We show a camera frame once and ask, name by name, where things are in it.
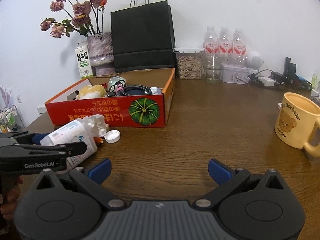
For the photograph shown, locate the white plastic bottle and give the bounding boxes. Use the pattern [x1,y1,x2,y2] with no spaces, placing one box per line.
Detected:
[40,118,97,174]

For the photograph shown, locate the white tissue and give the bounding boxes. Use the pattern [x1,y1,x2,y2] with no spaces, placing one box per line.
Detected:
[83,114,110,138]

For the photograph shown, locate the small white bottle cap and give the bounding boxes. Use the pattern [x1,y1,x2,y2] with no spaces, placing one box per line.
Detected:
[104,129,121,144]

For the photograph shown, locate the person left hand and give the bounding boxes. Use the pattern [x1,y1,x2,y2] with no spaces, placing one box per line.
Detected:
[1,176,23,220]

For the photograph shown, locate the yellow plush toy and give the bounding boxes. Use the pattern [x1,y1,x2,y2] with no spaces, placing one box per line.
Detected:
[76,85,107,100]

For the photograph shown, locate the iridescent glitter ball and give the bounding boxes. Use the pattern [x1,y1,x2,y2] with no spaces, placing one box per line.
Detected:
[107,76,127,93]

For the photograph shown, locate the red cardboard pumpkin box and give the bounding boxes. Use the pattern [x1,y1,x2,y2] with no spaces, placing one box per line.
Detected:
[45,68,175,128]

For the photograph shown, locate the yellow bear mug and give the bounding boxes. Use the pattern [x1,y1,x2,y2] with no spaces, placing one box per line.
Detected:
[274,92,319,158]

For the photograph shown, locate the white green milk carton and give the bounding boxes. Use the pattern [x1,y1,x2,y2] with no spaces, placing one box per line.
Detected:
[75,41,93,79]

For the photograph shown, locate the clear drinking glass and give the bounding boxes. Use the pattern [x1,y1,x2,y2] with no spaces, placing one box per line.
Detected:
[204,65,221,83]

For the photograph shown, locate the white power adapter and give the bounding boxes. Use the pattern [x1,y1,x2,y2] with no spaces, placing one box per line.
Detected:
[258,76,275,87]

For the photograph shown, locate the purple marbled vase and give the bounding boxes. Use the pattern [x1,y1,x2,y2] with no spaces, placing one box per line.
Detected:
[87,32,116,76]

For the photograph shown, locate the clear seed storage container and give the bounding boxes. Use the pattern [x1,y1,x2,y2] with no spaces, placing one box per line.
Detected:
[174,48,204,80]

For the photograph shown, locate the black desk gadgets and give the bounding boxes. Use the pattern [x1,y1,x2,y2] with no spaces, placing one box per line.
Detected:
[270,57,313,92]

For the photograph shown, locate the right water bottle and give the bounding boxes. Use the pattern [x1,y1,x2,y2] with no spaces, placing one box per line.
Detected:
[233,28,246,65]

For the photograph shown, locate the water bottle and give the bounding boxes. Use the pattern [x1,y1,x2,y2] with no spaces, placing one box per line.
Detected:
[203,25,219,68]
[233,28,246,65]
[219,27,233,63]

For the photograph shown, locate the middle water bottle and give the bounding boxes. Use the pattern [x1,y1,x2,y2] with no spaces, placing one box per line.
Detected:
[219,27,233,63]

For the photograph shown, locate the left water bottle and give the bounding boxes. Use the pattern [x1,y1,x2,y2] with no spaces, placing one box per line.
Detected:
[203,25,219,68]

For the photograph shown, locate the black paper shopping bag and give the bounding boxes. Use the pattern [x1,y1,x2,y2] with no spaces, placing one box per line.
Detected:
[111,0,176,73]

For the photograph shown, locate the dried rose bouquet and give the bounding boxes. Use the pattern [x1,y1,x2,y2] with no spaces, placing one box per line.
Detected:
[40,0,107,38]

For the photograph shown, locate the wire rack with items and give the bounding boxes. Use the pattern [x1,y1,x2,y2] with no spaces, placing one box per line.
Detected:
[1,105,25,133]

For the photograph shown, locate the black braided cable coil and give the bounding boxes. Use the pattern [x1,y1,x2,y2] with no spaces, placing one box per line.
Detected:
[116,84,153,97]

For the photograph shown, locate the white round camera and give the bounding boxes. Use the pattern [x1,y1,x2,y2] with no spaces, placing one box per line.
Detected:
[245,51,264,74]

